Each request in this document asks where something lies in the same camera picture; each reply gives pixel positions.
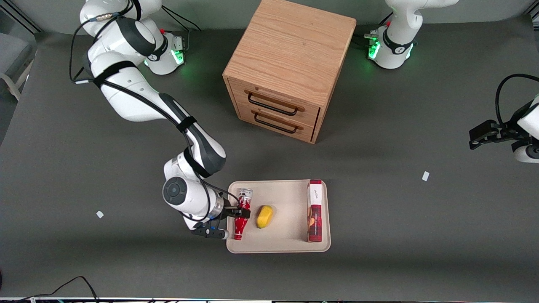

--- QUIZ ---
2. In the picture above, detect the black base cable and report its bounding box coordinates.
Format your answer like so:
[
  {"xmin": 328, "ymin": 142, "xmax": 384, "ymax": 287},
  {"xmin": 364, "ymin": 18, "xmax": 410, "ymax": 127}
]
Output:
[
  {"xmin": 160, "ymin": 5, "xmax": 203, "ymax": 53},
  {"xmin": 353, "ymin": 13, "xmax": 394, "ymax": 48}
]

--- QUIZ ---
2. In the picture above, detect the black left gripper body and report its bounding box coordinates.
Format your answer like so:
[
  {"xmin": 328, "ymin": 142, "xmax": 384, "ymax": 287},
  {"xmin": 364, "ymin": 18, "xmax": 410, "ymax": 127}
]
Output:
[{"xmin": 498, "ymin": 104, "xmax": 536, "ymax": 142}]

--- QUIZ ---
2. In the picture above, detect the yellow lemon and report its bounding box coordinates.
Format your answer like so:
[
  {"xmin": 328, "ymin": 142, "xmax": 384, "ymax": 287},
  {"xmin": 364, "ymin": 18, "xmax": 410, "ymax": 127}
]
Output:
[{"xmin": 256, "ymin": 205, "xmax": 274, "ymax": 229}]

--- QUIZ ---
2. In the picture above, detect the beige plastic tray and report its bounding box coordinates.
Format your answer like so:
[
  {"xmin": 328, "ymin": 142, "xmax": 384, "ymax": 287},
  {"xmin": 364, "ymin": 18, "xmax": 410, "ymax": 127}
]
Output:
[{"xmin": 226, "ymin": 180, "xmax": 331, "ymax": 254}]

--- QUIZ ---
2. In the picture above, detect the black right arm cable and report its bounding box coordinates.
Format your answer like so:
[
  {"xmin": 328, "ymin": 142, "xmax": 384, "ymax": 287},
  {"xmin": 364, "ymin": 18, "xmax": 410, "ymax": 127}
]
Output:
[{"xmin": 69, "ymin": 0, "xmax": 240, "ymax": 223}]

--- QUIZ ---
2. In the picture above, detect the red ketchup bottle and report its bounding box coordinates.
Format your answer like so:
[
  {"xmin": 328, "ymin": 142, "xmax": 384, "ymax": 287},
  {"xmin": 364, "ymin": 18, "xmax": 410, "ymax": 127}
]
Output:
[{"xmin": 233, "ymin": 188, "xmax": 253, "ymax": 241}]

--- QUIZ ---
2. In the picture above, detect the wooden drawer cabinet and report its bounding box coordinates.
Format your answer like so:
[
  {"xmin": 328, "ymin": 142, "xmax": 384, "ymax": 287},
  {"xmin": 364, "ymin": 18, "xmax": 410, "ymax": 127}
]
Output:
[{"xmin": 222, "ymin": 0, "xmax": 357, "ymax": 144}]

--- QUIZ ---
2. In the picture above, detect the black left base cable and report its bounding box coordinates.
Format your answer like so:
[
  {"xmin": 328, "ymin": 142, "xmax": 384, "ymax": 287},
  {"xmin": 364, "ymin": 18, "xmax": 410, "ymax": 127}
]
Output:
[{"xmin": 353, "ymin": 13, "xmax": 394, "ymax": 48}]

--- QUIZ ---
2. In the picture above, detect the wooden drawer with long handle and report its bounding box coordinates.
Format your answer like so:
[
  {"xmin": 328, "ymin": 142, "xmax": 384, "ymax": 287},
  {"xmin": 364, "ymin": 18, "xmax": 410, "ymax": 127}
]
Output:
[{"xmin": 230, "ymin": 78, "xmax": 321, "ymax": 127}]

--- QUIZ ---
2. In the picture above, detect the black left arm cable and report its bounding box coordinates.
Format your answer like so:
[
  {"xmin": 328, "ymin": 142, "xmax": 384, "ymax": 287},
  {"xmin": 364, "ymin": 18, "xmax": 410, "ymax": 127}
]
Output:
[{"xmin": 495, "ymin": 74, "xmax": 539, "ymax": 125}]

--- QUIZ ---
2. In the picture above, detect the wooden drawer with short handle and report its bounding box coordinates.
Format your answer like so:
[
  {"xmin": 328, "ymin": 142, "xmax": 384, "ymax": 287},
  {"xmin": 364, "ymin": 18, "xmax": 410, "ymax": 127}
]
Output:
[{"xmin": 237, "ymin": 104, "xmax": 317, "ymax": 142}]

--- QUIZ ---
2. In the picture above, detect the black cable on table edge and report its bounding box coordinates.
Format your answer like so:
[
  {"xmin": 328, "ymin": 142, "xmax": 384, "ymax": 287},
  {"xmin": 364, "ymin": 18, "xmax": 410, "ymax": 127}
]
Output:
[{"xmin": 0, "ymin": 276, "xmax": 100, "ymax": 303}]

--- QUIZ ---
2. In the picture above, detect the black right base cable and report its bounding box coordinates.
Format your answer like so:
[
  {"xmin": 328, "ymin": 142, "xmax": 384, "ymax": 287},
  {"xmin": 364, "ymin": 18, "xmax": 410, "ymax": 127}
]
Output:
[{"xmin": 160, "ymin": 5, "xmax": 203, "ymax": 53}]

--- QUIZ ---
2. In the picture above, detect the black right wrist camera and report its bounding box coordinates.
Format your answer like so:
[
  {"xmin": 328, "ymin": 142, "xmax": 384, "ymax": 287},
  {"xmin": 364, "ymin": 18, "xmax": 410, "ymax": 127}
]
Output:
[{"xmin": 192, "ymin": 226, "xmax": 229, "ymax": 241}]

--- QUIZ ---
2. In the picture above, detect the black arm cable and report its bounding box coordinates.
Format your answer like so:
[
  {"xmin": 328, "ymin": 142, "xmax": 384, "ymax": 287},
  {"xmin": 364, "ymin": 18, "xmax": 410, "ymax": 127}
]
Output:
[
  {"xmin": 69, "ymin": 0, "xmax": 240, "ymax": 223},
  {"xmin": 495, "ymin": 74, "xmax": 539, "ymax": 125}
]

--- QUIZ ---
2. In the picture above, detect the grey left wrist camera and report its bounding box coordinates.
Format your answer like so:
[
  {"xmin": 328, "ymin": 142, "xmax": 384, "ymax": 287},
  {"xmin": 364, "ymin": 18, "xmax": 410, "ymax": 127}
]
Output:
[{"xmin": 512, "ymin": 142, "xmax": 539, "ymax": 164}]

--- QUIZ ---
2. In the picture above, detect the red white snack box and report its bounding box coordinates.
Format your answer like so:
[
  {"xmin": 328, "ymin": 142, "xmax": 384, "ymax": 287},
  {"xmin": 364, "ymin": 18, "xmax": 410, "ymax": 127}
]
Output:
[{"xmin": 306, "ymin": 179, "xmax": 324, "ymax": 243}]

